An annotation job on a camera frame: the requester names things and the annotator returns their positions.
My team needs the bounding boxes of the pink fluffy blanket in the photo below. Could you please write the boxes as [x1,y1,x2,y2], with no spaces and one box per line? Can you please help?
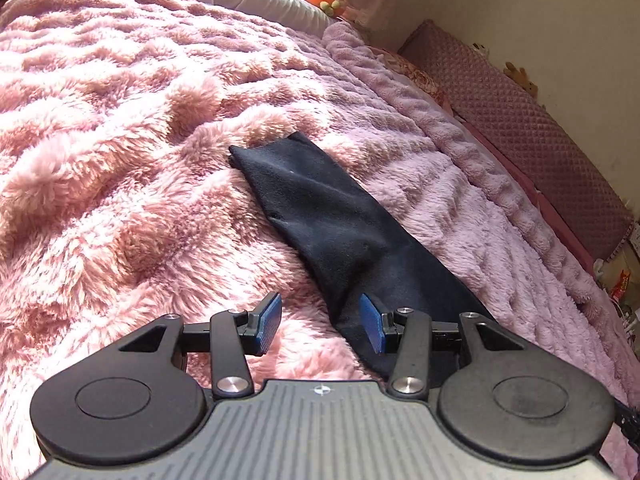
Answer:
[1,0,639,479]

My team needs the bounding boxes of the quilted pink headboard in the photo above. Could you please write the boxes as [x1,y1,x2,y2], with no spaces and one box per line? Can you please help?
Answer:
[399,21,634,260]

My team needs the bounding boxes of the black pants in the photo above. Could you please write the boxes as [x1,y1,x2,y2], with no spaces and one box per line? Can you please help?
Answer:
[230,132,490,378]

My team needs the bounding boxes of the small teddy on headboard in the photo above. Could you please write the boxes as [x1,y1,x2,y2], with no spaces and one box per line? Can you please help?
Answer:
[503,62,538,100]

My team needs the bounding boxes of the red pillow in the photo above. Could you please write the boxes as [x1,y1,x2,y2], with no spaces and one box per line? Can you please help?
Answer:
[457,116,594,276]

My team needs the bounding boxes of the orange plush toy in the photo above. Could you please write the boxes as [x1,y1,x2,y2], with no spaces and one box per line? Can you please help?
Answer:
[305,0,347,18]

